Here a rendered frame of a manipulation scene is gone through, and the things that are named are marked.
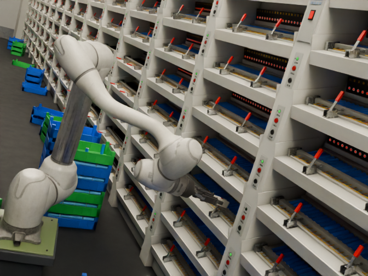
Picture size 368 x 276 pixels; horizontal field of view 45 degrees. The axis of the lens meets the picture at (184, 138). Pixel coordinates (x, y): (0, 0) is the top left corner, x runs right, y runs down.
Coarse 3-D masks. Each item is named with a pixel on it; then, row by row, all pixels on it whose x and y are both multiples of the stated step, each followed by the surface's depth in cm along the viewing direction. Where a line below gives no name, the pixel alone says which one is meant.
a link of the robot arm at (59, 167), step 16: (96, 48) 179; (112, 64) 192; (80, 96) 188; (64, 112) 193; (80, 112) 190; (64, 128) 192; (80, 128) 194; (64, 144) 194; (48, 160) 198; (64, 160) 197; (48, 176) 195; (64, 176) 197; (64, 192) 199
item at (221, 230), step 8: (200, 168) 228; (184, 200) 210; (192, 200) 201; (192, 208) 201; (200, 208) 194; (208, 208) 194; (200, 216) 194; (208, 216) 188; (224, 216) 188; (208, 224) 187; (216, 224) 182; (224, 224) 182; (232, 224) 182; (216, 232) 180; (224, 232) 176; (224, 240) 174
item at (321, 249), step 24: (264, 192) 158; (288, 192) 162; (264, 216) 155; (288, 216) 151; (312, 216) 149; (336, 216) 148; (288, 240) 143; (312, 240) 138; (336, 240) 134; (360, 240) 135; (312, 264) 133; (336, 264) 126; (360, 264) 123
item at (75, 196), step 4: (76, 192) 246; (104, 192) 252; (72, 196) 246; (76, 196) 247; (80, 196) 248; (84, 196) 249; (88, 196) 249; (92, 196) 250; (96, 196) 251; (100, 196) 252; (68, 200) 246; (72, 200) 247; (76, 200) 248; (80, 200) 249; (84, 200) 249; (88, 200) 250; (92, 200) 251; (96, 200) 252; (100, 200) 253; (100, 204) 253
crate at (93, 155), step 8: (80, 144) 259; (88, 144) 261; (96, 144) 262; (80, 152) 240; (88, 152) 242; (96, 152) 263; (104, 152) 264; (112, 152) 246; (80, 160) 242; (88, 160) 243; (96, 160) 245; (104, 160) 246; (112, 160) 248
